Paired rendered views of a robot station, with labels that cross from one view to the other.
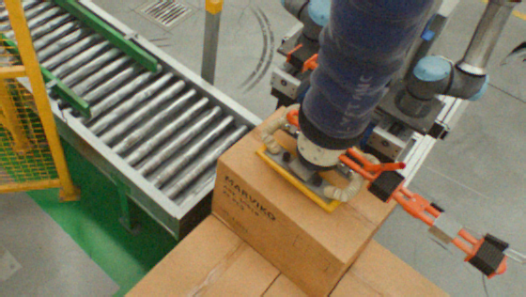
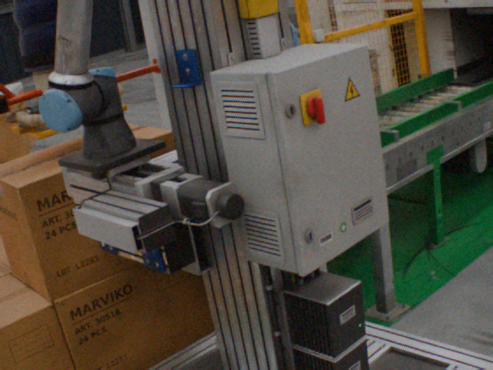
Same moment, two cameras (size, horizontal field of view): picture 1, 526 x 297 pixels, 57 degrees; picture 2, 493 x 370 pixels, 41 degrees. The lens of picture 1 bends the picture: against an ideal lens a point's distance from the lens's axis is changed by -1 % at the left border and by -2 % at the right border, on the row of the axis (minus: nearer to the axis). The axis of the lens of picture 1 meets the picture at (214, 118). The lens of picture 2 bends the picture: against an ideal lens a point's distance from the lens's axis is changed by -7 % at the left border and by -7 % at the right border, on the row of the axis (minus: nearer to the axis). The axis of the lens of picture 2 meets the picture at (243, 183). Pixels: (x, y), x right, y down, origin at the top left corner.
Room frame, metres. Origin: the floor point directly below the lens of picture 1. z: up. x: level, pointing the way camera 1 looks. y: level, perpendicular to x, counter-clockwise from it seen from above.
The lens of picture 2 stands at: (2.21, -2.46, 1.47)
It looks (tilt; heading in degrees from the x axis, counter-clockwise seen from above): 18 degrees down; 106
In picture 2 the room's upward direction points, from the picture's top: 10 degrees counter-clockwise
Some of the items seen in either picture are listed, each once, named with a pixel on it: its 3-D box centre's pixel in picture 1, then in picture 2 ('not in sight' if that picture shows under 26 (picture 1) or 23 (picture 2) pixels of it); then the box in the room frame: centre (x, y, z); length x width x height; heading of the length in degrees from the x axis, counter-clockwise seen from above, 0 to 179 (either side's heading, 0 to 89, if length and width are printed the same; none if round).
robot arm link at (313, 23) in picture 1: (318, 17); not in sight; (1.67, -0.39, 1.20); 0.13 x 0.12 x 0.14; 40
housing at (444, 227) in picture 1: (444, 227); not in sight; (0.75, -0.74, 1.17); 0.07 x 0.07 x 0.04; 51
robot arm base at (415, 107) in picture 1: (416, 96); (106, 132); (1.39, -0.80, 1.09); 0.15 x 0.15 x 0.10
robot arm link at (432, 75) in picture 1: (430, 76); (96, 92); (1.39, -0.81, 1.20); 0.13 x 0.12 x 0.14; 82
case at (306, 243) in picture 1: (300, 201); (86, 204); (1.05, -0.39, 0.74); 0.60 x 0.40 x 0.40; 51
